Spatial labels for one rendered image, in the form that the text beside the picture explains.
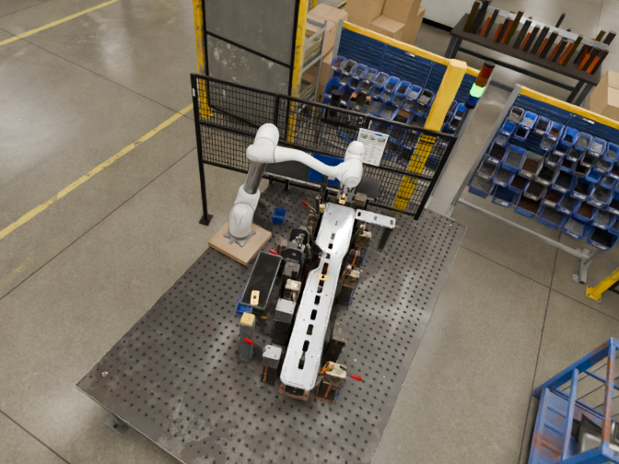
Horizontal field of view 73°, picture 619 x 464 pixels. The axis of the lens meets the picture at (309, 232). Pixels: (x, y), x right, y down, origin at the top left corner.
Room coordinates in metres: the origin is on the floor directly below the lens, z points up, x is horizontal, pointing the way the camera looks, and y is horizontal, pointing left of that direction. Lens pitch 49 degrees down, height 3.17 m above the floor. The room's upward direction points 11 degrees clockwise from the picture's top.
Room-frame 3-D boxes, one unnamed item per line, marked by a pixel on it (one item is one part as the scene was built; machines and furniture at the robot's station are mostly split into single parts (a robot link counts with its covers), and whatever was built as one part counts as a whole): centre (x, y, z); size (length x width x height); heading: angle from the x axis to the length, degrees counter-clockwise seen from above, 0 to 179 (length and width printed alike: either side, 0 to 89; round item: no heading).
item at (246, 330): (1.06, 0.23, 0.92); 0.08 x 0.08 x 0.44; 86
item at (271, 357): (0.95, 0.07, 0.88); 0.11 x 0.10 x 0.36; 86
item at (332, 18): (5.32, 0.10, 0.52); 1.21 x 0.81 x 1.05; 164
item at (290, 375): (1.51, -0.14, 1.00); 1.38 x 0.22 x 0.02; 176
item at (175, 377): (1.62, -0.09, 0.68); 2.56 x 1.61 x 0.04; 160
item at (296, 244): (1.64, 0.06, 0.94); 0.18 x 0.13 x 0.49; 176
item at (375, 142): (2.54, -0.31, 1.30); 0.23 x 0.02 x 0.31; 86
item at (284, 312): (1.21, 0.05, 0.90); 0.13 x 0.10 x 0.41; 86
